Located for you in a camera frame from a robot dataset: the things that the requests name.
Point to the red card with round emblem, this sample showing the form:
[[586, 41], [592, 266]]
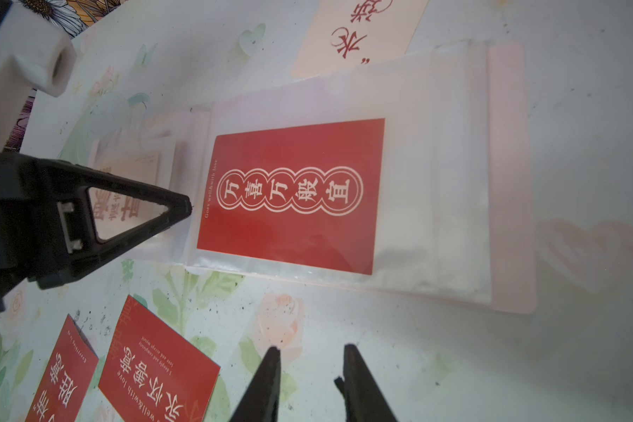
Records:
[[304, 195]]

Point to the red landscape greeting card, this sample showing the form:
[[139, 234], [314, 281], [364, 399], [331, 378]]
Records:
[[152, 373]]

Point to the small pink card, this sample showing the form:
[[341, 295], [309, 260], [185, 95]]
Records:
[[344, 34]]

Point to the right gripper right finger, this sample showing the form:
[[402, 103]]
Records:
[[363, 399]]

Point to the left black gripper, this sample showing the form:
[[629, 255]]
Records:
[[89, 216]]

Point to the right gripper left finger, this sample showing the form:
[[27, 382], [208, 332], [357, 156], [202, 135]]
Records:
[[261, 401]]

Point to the red card with white characters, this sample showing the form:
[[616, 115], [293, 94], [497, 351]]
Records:
[[67, 377]]

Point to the pink photo album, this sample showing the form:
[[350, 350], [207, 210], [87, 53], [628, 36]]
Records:
[[411, 176]]

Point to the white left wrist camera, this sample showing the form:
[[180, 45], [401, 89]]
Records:
[[34, 55]]

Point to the cream card with red characters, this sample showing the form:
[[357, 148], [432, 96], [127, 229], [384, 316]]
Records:
[[115, 213]]

